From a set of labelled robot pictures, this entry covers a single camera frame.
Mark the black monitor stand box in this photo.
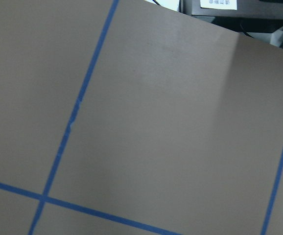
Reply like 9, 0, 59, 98
181, 0, 283, 22

